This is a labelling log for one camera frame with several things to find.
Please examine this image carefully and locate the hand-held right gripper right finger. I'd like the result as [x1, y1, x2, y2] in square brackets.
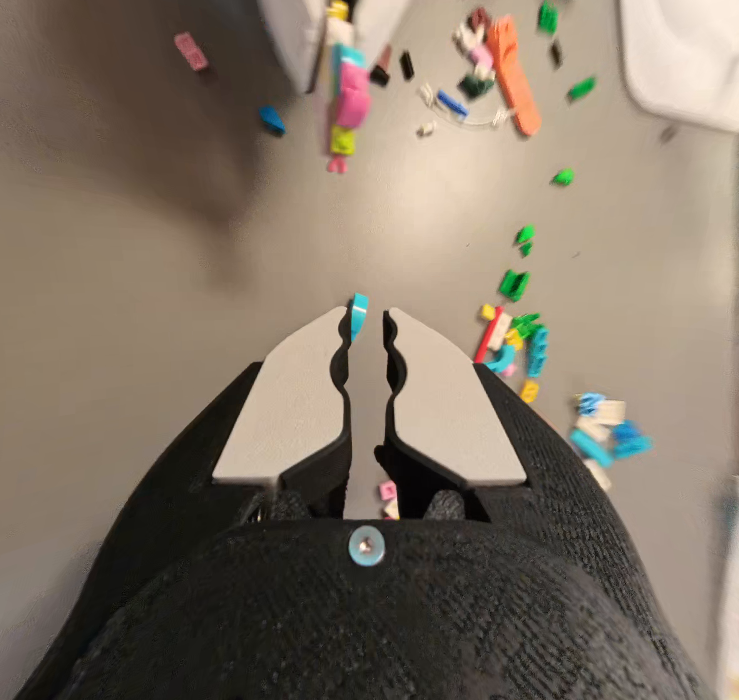
[374, 307, 527, 490]

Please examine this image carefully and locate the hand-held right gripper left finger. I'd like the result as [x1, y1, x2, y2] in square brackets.
[212, 306, 353, 490]

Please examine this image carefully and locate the multicoloured lego assembly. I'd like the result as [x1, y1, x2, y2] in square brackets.
[325, 0, 371, 174]

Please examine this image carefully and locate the turquoise round lego piece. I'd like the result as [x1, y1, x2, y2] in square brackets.
[348, 293, 370, 342]

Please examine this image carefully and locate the black brown lego piece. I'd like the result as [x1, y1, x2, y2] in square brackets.
[369, 45, 395, 86]

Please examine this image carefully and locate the pink lego brick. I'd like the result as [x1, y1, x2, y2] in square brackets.
[173, 31, 210, 72]

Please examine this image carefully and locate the pile of mixed colour lego pieces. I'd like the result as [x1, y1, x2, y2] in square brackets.
[473, 304, 550, 404]

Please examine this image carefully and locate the cluster of pink white lego pieces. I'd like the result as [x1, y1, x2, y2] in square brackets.
[453, 7, 498, 100]

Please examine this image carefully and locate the orange lego brick separator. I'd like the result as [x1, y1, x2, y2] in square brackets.
[484, 14, 543, 137]

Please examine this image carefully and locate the pile of blue white lego pieces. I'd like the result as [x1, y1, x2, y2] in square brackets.
[568, 391, 655, 492]

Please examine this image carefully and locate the transparent lego ring piece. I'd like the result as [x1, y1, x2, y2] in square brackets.
[420, 82, 516, 135]

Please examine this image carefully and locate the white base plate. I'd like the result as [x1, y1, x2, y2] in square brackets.
[617, 0, 739, 132]

